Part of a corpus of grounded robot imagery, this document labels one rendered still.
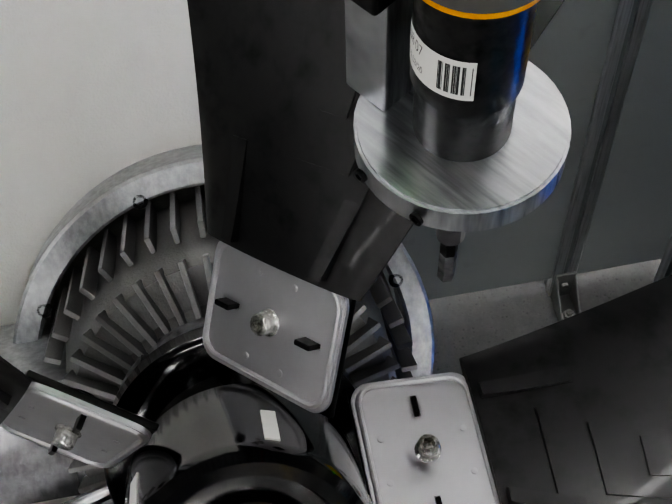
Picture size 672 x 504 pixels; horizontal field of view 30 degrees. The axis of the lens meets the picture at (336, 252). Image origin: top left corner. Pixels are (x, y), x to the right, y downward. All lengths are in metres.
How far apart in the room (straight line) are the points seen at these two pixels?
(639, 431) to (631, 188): 1.22
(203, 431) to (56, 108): 0.29
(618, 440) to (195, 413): 0.22
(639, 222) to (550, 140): 1.56
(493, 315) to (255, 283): 1.45
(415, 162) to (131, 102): 0.42
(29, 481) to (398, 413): 0.23
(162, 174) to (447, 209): 0.40
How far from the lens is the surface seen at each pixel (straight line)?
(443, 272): 0.48
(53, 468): 0.76
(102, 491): 0.73
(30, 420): 0.64
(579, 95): 1.65
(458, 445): 0.66
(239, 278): 0.62
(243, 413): 0.60
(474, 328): 2.03
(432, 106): 0.38
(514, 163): 0.40
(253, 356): 0.62
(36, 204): 0.82
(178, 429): 0.61
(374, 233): 0.56
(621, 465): 0.66
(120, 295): 0.71
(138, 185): 0.77
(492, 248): 1.90
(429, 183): 0.39
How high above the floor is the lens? 1.79
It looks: 58 degrees down
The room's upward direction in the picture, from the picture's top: 2 degrees counter-clockwise
